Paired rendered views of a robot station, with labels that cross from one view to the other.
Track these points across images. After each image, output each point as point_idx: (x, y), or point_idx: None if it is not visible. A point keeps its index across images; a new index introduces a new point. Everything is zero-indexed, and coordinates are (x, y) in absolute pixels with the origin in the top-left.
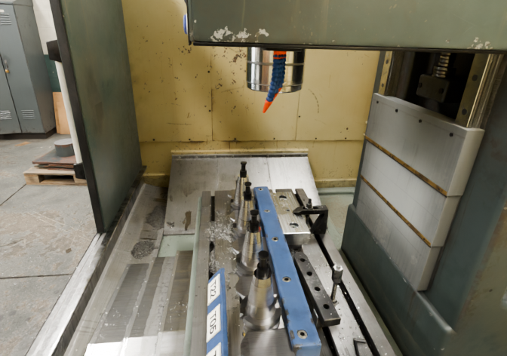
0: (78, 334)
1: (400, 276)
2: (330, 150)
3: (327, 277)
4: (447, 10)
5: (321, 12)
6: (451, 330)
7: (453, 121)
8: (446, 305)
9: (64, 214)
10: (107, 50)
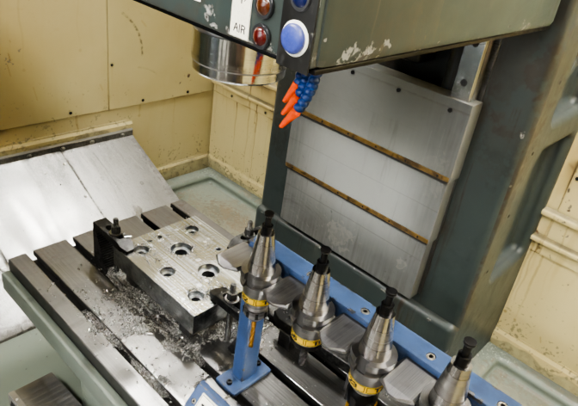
0: None
1: (376, 287)
2: (166, 116)
3: None
4: None
5: (437, 9)
6: (455, 328)
7: (445, 92)
8: (445, 303)
9: None
10: None
